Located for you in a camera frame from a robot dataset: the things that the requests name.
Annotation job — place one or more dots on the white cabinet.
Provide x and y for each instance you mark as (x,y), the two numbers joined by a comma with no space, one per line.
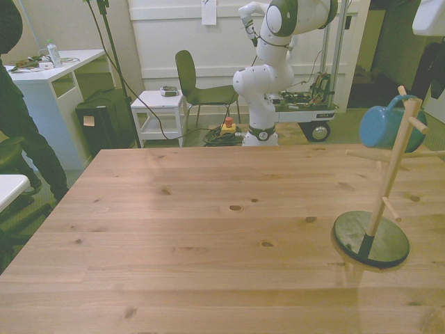
(438,111)

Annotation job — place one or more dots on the small white side table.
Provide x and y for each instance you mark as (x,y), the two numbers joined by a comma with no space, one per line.
(156,99)

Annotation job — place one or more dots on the black swivel chair base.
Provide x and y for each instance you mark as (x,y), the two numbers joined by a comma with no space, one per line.
(21,215)

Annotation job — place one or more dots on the white rounded table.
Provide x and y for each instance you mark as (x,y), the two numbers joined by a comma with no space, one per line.
(10,188)

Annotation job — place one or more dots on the wheeled robot control cart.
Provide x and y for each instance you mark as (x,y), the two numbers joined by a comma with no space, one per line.
(306,113)

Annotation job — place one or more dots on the yellow emergency stop button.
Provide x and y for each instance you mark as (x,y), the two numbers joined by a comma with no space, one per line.
(228,128)

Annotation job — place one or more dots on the olive plywood chair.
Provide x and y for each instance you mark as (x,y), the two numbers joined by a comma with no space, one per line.
(186,73)

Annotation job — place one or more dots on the clear plastic bottle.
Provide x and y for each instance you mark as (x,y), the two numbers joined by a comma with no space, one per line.
(55,55)

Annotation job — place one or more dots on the person in black clothes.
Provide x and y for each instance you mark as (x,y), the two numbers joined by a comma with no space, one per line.
(21,115)

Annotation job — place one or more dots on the white paper sheet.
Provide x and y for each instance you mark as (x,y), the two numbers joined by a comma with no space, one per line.
(208,12)

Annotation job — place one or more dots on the wooden mug tree black base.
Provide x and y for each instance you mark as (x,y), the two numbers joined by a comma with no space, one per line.
(351,233)

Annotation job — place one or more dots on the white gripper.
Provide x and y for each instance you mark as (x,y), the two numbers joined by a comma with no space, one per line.
(429,19)

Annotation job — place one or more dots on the small grey device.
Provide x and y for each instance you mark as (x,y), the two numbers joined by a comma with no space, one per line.
(169,91)

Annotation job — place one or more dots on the black box case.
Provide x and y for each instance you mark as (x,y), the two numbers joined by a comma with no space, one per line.
(104,128)

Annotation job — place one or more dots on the orange sticky note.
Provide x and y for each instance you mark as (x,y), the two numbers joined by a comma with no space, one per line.
(89,120)

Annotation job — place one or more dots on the white desk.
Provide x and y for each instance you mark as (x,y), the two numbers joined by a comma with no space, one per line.
(41,104)

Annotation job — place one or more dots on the black tripod stand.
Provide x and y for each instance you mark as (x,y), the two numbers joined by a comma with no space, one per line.
(118,66)

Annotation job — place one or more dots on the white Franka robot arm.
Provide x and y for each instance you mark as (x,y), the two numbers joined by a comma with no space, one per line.
(271,76)

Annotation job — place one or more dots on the blue enamel mug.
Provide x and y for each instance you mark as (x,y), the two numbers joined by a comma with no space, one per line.
(382,128)

